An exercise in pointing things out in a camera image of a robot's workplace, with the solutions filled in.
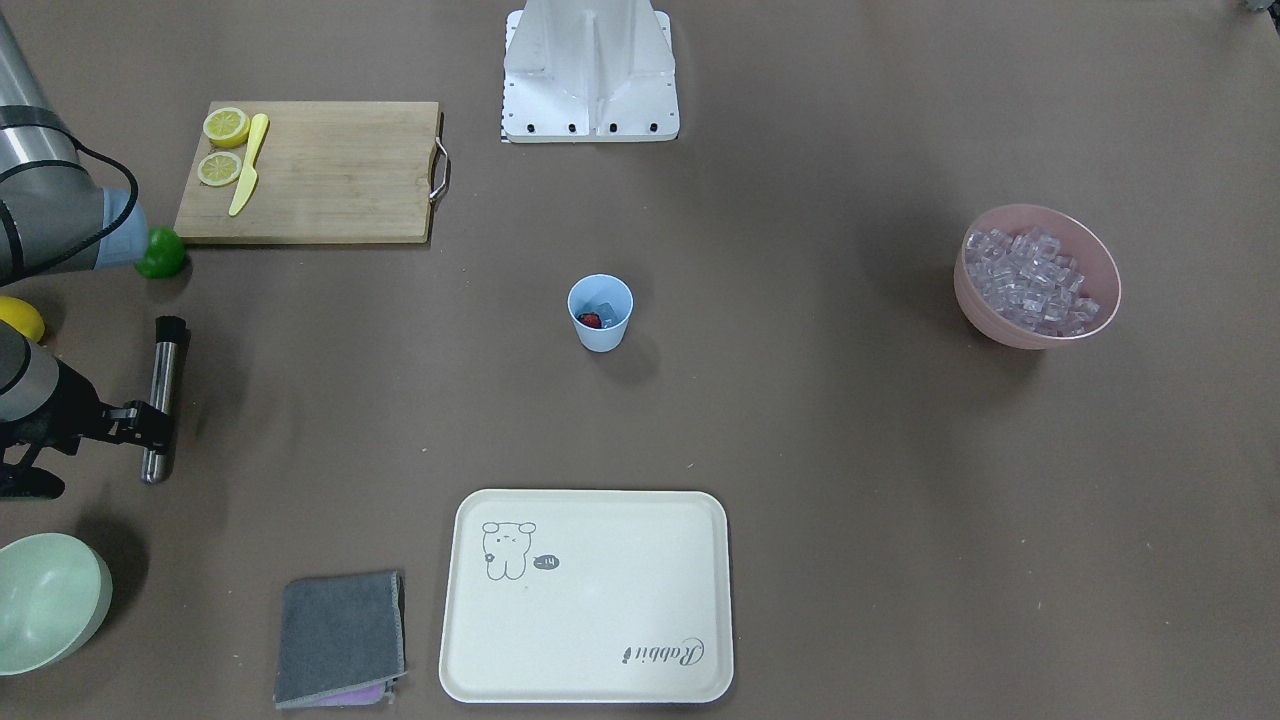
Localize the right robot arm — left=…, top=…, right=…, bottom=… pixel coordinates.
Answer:
left=1, top=24, right=186, bottom=501

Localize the lemon slice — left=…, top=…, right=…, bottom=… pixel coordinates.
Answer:
left=195, top=151, right=243, bottom=187
left=202, top=106, right=251, bottom=150

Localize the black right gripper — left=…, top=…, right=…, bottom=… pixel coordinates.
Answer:
left=1, top=360, right=173, bottom=498

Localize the green bowl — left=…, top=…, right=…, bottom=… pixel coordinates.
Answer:
left=1, top=533, right=114, bottom=676

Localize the cream rabbit serving tray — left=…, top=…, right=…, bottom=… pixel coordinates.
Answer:
left=438, top=489, right=735, bottom=705

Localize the lemon slice lower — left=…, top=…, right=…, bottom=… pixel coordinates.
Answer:
left=195, top=151, right=243, bottom=187

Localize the light blue plastic cup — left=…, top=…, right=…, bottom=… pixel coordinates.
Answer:
left=566, top=274, right=634, bottom=354

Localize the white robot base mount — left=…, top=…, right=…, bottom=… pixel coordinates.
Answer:
left=500, top=1, right=681, bottom=143

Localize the yellow lemon upper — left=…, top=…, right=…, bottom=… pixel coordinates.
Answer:
left=0, top=296, right=46, bottom=345

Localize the lemon slice upper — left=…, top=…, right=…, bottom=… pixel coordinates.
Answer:
left=202, top=106, right=251, bottom=150

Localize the yellow plastic knife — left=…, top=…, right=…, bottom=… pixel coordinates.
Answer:
left=227, top=113, right=270, bottom=217

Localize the clear ice cube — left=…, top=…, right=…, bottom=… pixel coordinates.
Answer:
left=593, top=302, right=621, bottom=329

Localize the pink bowl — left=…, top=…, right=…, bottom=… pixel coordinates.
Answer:
left=954, top=204, right=1123, bottom=350

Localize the green lime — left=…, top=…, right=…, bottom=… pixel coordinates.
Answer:
left=133, top=225, right=187, bottom=279

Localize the pile of clear ice cubes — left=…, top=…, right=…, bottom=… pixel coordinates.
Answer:
left=963, top=225, right=1101, bottom=338

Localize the grey folded cloth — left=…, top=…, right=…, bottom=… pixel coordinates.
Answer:
left=273, top=570, right=406, bottom=711

